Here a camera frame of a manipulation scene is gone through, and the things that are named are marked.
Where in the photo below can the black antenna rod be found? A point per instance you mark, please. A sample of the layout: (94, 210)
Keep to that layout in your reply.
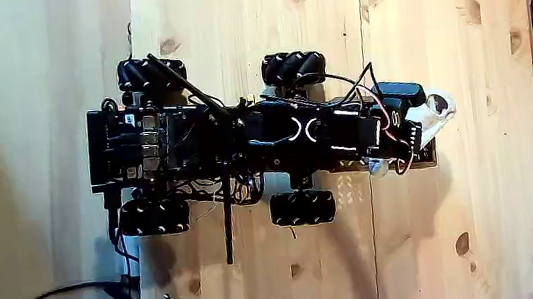
(228, 224)
(178, 81)

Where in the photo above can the black mecanum wheel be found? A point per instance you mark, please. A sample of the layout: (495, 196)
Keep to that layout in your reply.
(152, 74)
(153, 217)
(302, 208)
(292, 68)

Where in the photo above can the black mobile base chassis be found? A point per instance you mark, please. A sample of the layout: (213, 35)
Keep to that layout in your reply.
(115, 146)

